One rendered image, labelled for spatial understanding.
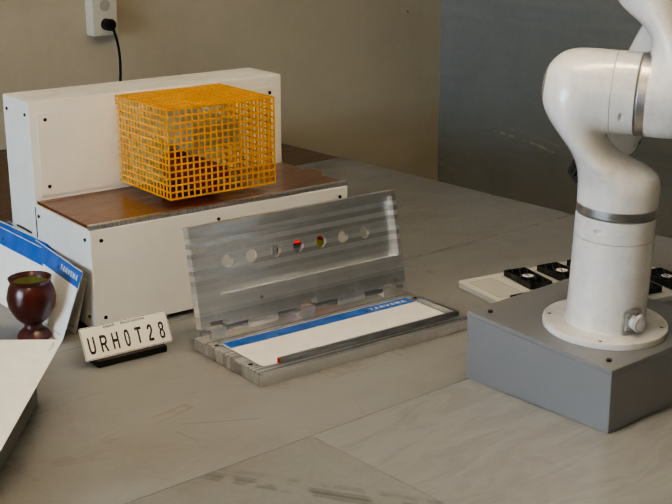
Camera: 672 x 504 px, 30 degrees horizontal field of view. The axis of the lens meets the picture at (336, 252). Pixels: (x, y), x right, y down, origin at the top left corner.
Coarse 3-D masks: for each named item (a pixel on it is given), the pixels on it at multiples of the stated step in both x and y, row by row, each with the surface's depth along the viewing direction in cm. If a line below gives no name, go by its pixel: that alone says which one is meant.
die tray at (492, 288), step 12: (564, 264) 255; (492, 276) 248; (504, 276) 248; (468, 288) 242; (480, 288) 241; (492, 288) 241; (504, 288) 241; (516, 288) 241; (492, 300) 235; (660, 300) 235
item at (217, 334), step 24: (384, 288) 232; (288, 312) 220; (312, 312) 223; (336, 312) 224; (216, 336) 212; (240, 336) 212; (384, 336) 212; (408, 336) 214; (432, 336) 217; (216, 360) 207; (240, 360) 202; (312, 360) 202; (336, 360) 205; (264, 384) 197
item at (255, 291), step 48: (384, 192) 231; (192, 240) 208; (240, 240) 215; (288, 240) 221; (336, 240) 227; (384, 240) 233; (192, 288) 210; (240, 288) 215; (288, 288) 220; (336, 288) 226
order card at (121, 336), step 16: (128, 320) 210; (144, 320) 211; (160, 320) 213; (80, 336) 205; (96, 336) 206; (112, 336) 208; (128, 336) 209; (144, 336) 211; (160, 336) 212; (96, 352) 206; (112, 352) 207
